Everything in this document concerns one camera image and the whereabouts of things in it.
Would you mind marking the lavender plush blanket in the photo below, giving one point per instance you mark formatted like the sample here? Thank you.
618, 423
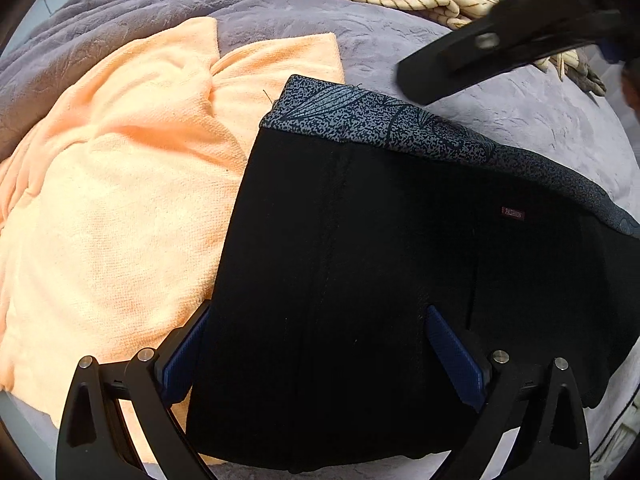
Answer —
500, 105

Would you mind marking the orange towel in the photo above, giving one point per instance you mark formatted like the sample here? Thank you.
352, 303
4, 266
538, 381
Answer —
125, 185

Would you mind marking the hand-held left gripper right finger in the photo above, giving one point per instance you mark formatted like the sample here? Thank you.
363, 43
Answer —
455, 355

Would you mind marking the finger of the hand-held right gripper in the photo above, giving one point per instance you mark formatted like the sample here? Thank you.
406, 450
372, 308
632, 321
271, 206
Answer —
450, 65

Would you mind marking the grey knitted cloth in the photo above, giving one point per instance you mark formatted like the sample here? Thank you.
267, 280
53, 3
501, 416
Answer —
587, 76

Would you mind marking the black pants with patterned waistband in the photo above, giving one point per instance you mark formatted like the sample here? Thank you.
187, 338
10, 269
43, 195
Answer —
350, 235

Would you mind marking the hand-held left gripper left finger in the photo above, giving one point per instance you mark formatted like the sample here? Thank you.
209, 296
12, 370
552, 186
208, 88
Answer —
187, 347

